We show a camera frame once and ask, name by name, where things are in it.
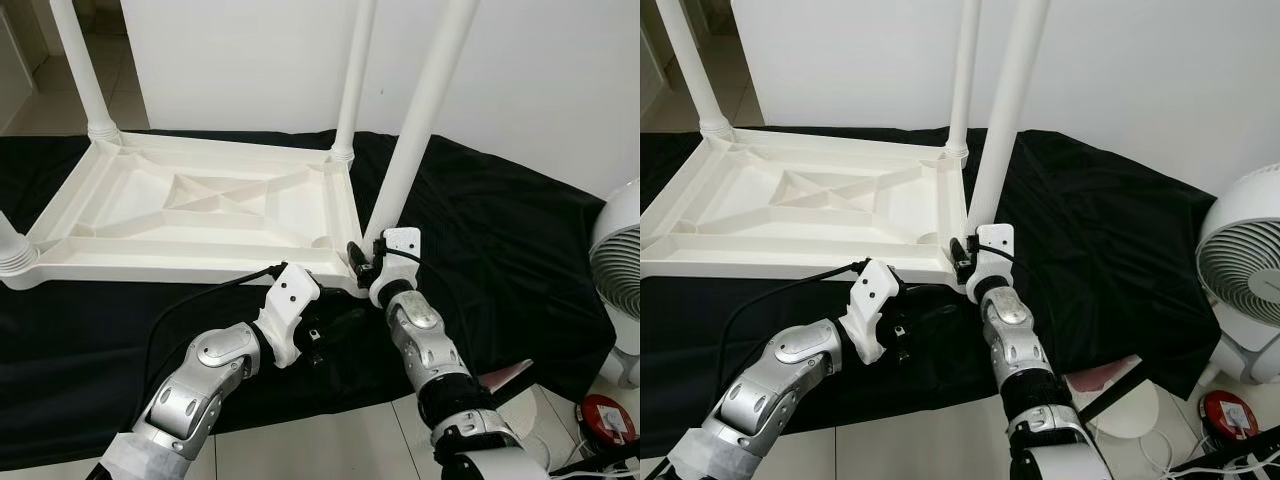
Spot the white plastic table top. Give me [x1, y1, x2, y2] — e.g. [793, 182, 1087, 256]
[0, 130, 376, 301]
[640, 128, 986, 292]

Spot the thick white cable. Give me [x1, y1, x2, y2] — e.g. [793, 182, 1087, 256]
[538, 438, 603, 480]
[1140, 438, 1280, 480]

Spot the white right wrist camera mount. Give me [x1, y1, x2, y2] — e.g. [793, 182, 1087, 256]
[368, 228, 423, 310]
[965, 223, 1016, 305]

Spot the black table cloth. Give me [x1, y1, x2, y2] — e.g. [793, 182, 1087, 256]
[0, 128, 623, 471]
[640, 125, 1248, 451]

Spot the pink fabric piece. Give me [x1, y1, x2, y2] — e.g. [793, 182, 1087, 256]
[1064, 357, 1138, 394]
[480, 361, 533, 392]

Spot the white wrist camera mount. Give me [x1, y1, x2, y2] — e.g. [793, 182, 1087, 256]
[840, 258, 902, 367]
[368, 228, 423, 310]
[965, 223, 1016, 305]
[255, 262, 322, 369]

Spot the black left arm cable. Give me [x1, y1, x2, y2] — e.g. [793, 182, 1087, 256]
[140, 261, 290, 403]
[718, 257, 872, 393]

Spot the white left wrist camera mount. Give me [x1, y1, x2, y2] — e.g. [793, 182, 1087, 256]
[255, 262, 322, 369]
[840, 258, 902, 367]

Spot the red black round device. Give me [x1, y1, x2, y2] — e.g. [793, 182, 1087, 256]
[577, 394, 637, 448]
[1199, 389, 1263, 443]

